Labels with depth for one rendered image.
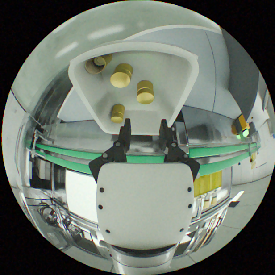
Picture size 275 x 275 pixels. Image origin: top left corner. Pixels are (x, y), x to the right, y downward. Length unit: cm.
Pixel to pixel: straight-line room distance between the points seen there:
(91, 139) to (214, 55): 46
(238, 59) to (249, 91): 8
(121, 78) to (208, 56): 20
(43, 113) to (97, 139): 62
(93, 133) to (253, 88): 50
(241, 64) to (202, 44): 10
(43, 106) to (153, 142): 82
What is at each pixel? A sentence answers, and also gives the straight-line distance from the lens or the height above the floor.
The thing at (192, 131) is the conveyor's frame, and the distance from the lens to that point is 26.
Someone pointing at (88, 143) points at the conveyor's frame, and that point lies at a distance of 35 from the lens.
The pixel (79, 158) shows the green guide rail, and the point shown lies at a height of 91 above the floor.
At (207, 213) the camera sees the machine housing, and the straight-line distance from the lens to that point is 82.
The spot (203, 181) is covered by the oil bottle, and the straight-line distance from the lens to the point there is 42.
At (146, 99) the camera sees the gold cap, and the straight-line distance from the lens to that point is 18.
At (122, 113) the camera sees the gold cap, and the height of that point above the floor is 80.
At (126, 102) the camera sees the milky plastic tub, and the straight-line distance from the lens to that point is 25.
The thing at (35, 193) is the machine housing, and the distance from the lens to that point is 86.
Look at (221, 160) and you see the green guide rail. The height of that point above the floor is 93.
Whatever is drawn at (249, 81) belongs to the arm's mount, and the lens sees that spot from 24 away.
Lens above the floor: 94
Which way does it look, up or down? 22 degrees down
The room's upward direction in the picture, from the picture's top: 178 degrees counter-clockwise
